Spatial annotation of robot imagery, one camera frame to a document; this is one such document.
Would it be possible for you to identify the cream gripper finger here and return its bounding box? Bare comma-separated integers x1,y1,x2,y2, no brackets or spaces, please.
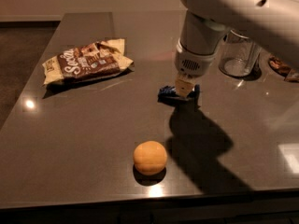
175,73,196,98

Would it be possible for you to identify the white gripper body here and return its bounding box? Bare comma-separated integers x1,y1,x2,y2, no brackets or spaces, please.
175,41,216,77

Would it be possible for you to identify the blue rxbar blueberry bar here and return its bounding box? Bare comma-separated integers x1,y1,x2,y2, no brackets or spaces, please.
158,85,200,106

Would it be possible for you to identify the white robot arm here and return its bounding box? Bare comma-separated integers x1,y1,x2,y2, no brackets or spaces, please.
175,0,299,97

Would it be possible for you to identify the clear glass jar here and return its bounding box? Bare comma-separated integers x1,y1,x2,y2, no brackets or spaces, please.
219,29,261,77

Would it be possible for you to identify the orange fruit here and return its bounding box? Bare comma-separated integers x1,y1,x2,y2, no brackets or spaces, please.
133,141,167,175

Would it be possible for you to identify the brown white snack bag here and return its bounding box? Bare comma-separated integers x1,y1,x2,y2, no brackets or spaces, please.
42,39,134,86

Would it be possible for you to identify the brown snack packet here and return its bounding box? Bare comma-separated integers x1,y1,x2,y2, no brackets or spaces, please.
268,56,299,82

